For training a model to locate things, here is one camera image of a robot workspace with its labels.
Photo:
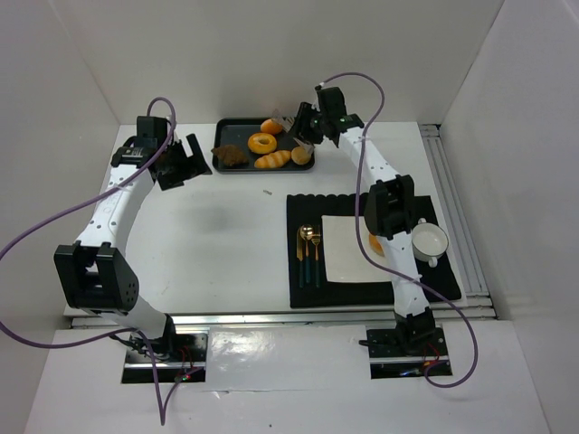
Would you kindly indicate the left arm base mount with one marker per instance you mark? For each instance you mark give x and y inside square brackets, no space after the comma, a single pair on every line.
[186,362]

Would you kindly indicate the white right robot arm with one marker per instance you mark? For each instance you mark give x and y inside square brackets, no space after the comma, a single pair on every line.
[389,204]

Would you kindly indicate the striped orange bread roll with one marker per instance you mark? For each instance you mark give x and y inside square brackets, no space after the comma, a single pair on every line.
[273,160]

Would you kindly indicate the gold fork green handle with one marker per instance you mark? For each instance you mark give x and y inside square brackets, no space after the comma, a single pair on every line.
[316,239]

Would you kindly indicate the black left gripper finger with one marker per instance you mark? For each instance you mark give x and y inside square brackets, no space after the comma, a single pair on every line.
[196,161]
[171,180]

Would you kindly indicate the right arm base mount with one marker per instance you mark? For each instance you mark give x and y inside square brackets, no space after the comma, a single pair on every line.
[389,358]

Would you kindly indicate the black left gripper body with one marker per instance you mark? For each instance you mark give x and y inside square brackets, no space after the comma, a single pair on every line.
[179,162]

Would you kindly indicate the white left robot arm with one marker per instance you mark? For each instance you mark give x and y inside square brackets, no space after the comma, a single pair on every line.
[94,273]

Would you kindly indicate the metal tongs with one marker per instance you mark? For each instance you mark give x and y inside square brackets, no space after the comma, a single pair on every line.
[287,122]

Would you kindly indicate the white square plate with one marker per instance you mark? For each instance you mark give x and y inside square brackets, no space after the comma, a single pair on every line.
[344,261]

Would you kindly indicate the round tan bun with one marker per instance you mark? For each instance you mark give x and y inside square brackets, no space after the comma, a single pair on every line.
[300,155]

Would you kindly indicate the white cup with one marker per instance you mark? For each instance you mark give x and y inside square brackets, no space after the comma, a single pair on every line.
[430,242]

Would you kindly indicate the aluminium rail front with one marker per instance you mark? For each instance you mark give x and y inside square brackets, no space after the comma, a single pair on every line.
[271,318]

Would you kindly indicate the orange bun under bagel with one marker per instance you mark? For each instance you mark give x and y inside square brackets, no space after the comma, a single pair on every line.
[271,127]

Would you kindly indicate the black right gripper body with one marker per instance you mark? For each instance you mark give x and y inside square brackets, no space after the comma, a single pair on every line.
[301,125]

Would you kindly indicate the gold spoon green handle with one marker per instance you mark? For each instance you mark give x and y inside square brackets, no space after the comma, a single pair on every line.
[306,233]

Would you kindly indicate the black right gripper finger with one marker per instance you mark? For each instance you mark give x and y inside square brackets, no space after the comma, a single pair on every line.
[301,127]
[320,139]

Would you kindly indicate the gold knife green handle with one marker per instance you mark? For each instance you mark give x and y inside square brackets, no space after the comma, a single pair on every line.
[300,254]

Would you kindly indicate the brown croissant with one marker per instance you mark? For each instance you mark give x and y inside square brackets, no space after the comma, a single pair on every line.
[230,155]

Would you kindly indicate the orange bagel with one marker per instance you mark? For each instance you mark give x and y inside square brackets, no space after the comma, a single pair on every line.
[262,143]
[375,245]

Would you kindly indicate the black placemat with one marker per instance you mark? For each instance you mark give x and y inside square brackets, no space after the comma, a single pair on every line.
[302,209]

